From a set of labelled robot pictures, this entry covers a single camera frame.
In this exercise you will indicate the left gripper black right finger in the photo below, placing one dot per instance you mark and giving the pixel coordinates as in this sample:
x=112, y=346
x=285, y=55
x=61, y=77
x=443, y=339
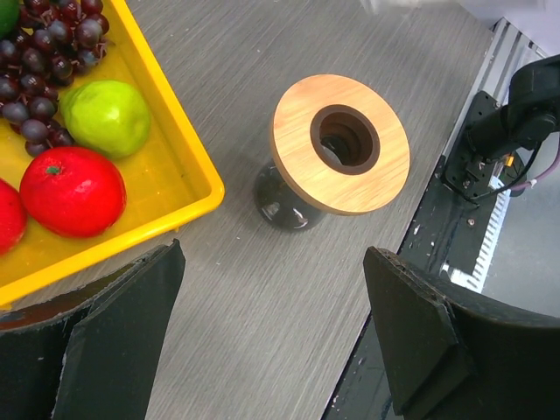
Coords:
x=451, y=353

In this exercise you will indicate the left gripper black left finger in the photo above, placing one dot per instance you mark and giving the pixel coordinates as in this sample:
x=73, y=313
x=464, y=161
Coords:
x=91, y=353

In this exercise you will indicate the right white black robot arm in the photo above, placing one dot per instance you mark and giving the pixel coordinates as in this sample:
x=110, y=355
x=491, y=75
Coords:
x=529, y=117

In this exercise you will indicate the red apple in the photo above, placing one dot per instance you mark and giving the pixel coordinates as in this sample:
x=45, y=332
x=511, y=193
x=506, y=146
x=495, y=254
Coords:
x=73, y=192

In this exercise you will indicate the yellow plastic tray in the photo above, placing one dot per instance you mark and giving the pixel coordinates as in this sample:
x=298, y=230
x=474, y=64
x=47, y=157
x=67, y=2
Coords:
x=170, y=181

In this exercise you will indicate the light green apple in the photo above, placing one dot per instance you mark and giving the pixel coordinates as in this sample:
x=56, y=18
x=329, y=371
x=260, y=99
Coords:
x=108, y=116

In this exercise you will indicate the red grape bunch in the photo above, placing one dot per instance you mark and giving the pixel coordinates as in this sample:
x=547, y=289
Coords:
x=52, y=43

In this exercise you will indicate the dark green lime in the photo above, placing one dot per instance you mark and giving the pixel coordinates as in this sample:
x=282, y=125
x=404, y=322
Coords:
x=9, y=13

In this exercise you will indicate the white slotted cable duct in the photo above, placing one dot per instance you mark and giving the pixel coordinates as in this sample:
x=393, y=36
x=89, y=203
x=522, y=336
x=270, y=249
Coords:
x=473, y=242

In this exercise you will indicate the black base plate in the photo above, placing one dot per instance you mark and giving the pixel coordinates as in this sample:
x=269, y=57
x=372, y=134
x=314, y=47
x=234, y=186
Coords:
x=462, y=181

